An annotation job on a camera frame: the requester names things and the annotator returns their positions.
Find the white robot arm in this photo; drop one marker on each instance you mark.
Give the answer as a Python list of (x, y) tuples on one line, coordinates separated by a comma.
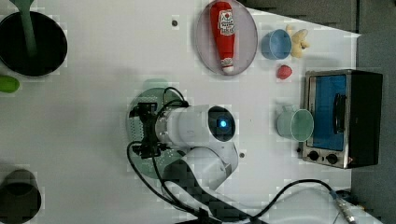
[(189, 146)]

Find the black round pan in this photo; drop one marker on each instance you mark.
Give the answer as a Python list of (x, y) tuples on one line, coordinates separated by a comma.
[(51, 45)]

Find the green toy vegetable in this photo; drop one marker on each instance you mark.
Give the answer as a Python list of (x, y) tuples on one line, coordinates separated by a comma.
[(8, 84)]

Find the black toaster oven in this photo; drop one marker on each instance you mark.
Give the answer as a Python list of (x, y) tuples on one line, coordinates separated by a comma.
[(346, 108)]

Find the green mug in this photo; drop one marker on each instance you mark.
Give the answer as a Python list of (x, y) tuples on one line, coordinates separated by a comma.
[(295, 123)]

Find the red strawberry toy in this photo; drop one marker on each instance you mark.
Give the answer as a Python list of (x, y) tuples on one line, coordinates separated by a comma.
[(284, 72)]

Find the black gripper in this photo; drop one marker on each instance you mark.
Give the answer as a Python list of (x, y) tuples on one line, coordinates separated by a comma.
[(150, 146)]

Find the grey oval plate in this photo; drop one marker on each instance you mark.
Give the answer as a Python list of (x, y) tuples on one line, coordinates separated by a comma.
[(245, 44)]

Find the red ketchup bottle plush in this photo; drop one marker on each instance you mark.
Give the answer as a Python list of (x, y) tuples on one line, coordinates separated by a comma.
[(222, 26)]

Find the green spatula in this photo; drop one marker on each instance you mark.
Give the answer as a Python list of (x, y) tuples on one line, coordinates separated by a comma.
[(23, 7)]

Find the dark cylinder cup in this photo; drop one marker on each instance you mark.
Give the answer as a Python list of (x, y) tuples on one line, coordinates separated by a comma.
[(20, 198)]

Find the blue bowl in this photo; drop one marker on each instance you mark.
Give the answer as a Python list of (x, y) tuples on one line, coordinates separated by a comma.
[(276, 45)]

